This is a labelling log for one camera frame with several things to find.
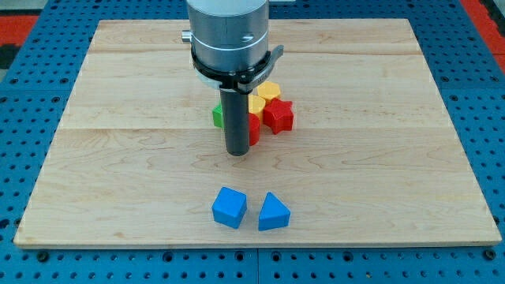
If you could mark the blue triangle block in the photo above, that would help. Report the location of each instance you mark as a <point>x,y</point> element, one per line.
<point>273,214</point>

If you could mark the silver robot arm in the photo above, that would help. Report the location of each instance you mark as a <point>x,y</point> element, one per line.
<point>228,35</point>

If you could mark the red cylinder block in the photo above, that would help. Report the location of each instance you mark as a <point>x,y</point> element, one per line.
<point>254,129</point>

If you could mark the red star block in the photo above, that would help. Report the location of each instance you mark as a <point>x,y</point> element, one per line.
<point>278,116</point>

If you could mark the yellow cylinder block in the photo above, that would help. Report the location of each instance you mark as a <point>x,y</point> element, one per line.
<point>256,106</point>

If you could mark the green block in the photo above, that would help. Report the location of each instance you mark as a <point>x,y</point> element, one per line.
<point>217,116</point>

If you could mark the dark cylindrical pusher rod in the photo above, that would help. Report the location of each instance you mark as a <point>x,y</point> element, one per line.
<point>235,108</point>

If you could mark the yellow hexagon block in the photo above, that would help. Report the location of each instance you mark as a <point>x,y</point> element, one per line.
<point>269,91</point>

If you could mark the blue cube block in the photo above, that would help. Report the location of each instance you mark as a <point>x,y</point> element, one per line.
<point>229,207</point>

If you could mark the wooden board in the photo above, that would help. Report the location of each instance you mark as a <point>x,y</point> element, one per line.
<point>373,159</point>

